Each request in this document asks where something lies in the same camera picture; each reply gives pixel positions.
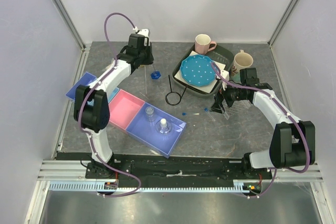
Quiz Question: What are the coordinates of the pink ceramic mug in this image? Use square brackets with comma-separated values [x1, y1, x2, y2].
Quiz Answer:
[194, 34, 217, 55]

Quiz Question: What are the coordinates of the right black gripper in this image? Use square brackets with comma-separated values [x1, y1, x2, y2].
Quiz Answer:
[209, 78, 247, 114]

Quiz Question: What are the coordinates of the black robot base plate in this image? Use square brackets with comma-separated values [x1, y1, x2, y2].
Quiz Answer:
[56, 153, 272, 187]

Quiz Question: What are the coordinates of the small clear glass bottle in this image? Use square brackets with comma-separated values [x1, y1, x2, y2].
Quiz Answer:
[145, 106, 155, 122]

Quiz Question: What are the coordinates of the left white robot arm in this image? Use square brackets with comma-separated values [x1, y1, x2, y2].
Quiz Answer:
[74, 29, 154, 178]

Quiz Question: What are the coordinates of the clear test tube rack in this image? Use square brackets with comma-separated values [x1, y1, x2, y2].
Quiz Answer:
[223, 100, 251, 120]

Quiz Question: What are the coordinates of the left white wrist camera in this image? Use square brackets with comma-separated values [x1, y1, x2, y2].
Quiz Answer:
[135, 28, 150, 46]

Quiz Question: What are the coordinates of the blue polka dot plate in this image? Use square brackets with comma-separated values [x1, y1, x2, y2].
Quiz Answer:
[180, 54, 216, 87]

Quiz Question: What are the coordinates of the dark green plastic tray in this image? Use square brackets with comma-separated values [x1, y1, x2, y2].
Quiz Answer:
[172, 46, 234, 97]

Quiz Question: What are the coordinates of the slotted cable duct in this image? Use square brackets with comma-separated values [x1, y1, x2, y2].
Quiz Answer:
[48, 180, 261, 194]

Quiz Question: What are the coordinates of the round flask white stopper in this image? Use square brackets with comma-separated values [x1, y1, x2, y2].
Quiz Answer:
[155, 118, 173, 136]

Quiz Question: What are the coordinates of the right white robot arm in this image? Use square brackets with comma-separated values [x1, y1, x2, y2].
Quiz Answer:
[212, 64, 316, 179]

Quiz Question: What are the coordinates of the multicolour compartment organizer tray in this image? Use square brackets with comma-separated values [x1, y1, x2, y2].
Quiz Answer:
[65, 72, 187, 159]

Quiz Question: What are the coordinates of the glass stirring rod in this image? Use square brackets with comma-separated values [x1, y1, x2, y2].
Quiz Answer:
[144, 66, 148, 95]

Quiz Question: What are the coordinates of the cream floral mug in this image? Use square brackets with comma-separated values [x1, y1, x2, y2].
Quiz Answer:
[230, 49, 254, 80]

